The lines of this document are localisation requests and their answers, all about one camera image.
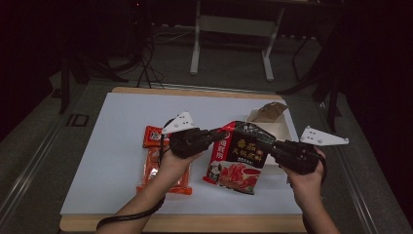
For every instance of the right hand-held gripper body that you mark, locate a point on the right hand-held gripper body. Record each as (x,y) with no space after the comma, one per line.
(297,156)

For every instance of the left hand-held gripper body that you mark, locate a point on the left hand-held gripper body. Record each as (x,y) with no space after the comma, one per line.
(190,143)

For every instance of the white compartment tray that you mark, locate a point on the white compartment tray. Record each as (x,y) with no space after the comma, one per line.
(284,128)

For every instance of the red and black sauce packet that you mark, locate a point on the red and black sauce packet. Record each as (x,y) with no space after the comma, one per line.
(238,162)

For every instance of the person's left hand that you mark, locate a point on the person's left hand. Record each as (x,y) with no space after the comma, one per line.
(175,164)

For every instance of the person's right hand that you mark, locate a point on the person's right hand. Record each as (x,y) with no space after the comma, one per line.
(305,182)

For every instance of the orange clear-window food packet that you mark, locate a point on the orange clear-window food packet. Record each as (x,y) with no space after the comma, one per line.
(151,169)

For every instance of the white table mat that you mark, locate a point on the white table mat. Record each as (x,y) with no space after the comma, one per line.
(123,130)

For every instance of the black metal stand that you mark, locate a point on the black metal stand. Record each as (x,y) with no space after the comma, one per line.
(328,87)
(69,81)

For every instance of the white metal stand frame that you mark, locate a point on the white metal stand frame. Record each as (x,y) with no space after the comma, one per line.
(233,26)

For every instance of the black floor bracket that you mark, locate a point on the black floor bracket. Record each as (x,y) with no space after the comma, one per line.
(78,120)

